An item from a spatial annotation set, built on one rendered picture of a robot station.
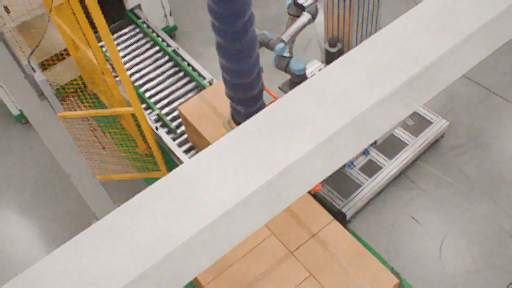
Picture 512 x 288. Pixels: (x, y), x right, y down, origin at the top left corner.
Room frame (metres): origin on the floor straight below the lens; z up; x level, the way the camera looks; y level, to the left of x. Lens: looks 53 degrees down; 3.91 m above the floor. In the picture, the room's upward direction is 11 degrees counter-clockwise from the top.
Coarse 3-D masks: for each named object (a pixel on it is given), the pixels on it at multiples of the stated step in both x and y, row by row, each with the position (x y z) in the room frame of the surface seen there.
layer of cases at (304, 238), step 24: (288, 216) 1.87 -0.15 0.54; (312, 216) 1.84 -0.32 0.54; (264, 240) 1.73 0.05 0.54; (288, 240) 1.69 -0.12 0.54; (312, 240) 1.66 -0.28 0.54; (336, 240) 1.62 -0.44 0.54; (216, 264) 1.61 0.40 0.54; (240, 264) 1.58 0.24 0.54; (264, 264) 1.55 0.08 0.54; (288, 264) 1.52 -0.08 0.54; (312, 264) 1.48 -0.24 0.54; (336, 264) 1.45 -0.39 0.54; (360, 264) 1.42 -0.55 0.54
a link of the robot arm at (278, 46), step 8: (312, 8) 2.75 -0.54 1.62; (304, 16) 2.71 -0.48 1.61; (312, 16) 2.70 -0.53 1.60; (296, 24) 2.65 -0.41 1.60; (304, 24) 2.66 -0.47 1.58; (288, 32) 2.59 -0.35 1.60; (296, 32) 2.60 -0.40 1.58; (272, 40) 2.55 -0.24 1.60; (280, 40) 2.54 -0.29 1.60; (288, 40) 2.55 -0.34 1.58; (272, 48) 2.50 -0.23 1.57; (280, 48) 2.47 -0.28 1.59
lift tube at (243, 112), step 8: (224, 64) 2.12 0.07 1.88; (232, 104) 2.14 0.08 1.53; (240, 104) 2.09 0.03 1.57; (248, 104) 2.08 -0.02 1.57; (256, 104) 2.09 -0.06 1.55; (264, 104) 2.16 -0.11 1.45; (232, 112) 2.14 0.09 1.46; (240, 112) 2.10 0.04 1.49; (248, 112) 2.09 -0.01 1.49; (256, 112) 2.09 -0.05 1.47; (240, 120) 2.09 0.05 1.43
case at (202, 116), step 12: (216, 84) 2.90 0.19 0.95; (204, 96) 2.80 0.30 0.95; (216, 96) 2.77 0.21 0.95; (180, 108) 2.72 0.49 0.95; (192, 108) 2.70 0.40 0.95; (204, 108) 2.68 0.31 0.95; (216, 108) 2.65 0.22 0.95; (228, 108) 2.63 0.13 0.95; (192, 120) 2.58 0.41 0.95; (204, 120) 2.56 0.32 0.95; (216, 120) 2.54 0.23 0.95; (192, 132) 2.61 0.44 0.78; (204, 132) 2.45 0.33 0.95; (216, 132) 2.43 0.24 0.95; (204, 144) 2.46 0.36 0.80
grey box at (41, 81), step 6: (30, 72) 2.47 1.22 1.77; (36, 72) 2.46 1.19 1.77; (36, 78) 2.41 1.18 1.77; (42, 78) 2.40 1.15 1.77; (42, 84) 2.39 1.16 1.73; (48, 84) 2.42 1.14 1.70; (42, 90) 2.38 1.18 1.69; (48, 90) 2.40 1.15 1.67; (48, 96) 2.39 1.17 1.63; (54, 96) 2.40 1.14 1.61; (54, 102) 2.39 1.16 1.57; (54, 108) 2.38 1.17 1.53; (60, 108) 2.40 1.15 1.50
